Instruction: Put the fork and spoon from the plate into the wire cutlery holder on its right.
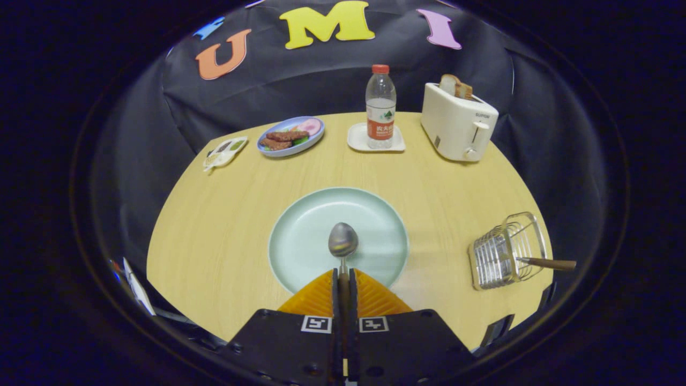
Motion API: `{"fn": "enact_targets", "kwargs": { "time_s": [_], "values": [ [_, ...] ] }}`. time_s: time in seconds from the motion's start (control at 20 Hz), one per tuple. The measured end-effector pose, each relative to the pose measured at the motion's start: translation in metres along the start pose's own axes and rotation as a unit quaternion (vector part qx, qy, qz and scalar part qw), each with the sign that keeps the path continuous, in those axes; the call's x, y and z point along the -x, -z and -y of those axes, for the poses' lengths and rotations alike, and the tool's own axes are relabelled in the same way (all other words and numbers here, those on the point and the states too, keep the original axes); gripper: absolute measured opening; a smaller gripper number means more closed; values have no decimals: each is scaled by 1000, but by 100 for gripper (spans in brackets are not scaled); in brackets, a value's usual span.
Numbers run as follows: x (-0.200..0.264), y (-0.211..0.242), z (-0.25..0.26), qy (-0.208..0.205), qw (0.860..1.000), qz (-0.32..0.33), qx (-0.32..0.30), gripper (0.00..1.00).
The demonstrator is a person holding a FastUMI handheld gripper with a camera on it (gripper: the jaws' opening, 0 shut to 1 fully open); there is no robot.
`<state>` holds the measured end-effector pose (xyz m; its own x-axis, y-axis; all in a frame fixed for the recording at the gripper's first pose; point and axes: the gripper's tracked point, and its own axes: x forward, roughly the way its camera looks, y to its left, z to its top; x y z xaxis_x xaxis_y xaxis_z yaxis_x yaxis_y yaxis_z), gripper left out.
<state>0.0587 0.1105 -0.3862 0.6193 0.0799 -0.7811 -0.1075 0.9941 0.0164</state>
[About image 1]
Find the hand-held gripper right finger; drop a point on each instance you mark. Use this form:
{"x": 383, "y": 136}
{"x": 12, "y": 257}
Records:
{"x": 352, "y": 300}

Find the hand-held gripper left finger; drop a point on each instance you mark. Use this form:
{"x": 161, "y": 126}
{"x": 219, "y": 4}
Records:
{"x": 334, "y": 300}

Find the pale green plate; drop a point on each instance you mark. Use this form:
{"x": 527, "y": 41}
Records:
{"x": 305, "y": 236}

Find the white square coaster tray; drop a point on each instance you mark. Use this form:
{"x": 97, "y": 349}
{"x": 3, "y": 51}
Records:
{"x": 356, "y": 140}

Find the blue plate with food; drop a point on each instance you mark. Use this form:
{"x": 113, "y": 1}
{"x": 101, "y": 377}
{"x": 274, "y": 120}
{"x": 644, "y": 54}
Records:
{"x": 316, "y": 140}

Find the pink ham slice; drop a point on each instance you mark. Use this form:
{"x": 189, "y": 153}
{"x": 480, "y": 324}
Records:
{"x": 308, "y": 127}

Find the small white sauce dish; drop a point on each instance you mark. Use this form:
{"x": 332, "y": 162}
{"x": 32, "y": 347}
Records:
{"x": 224, "y": 153}

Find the clear water bottle red cap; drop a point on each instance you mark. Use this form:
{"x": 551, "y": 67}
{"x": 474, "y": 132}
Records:
{"x": 381, "y": 115}

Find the white paper sheets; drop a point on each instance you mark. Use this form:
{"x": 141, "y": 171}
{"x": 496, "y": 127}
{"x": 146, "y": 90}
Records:
{"x": 138, "y": 289}

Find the white toaster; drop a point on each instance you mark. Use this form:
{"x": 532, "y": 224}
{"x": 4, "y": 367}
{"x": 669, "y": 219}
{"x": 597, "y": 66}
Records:
{"x": 455, "y": 128}

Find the toasted bread slice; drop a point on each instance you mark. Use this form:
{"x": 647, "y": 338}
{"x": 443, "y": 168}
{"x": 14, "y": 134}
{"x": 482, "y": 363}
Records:
{"x": 466, "y": 91}
{"x": 449, "y": 86}

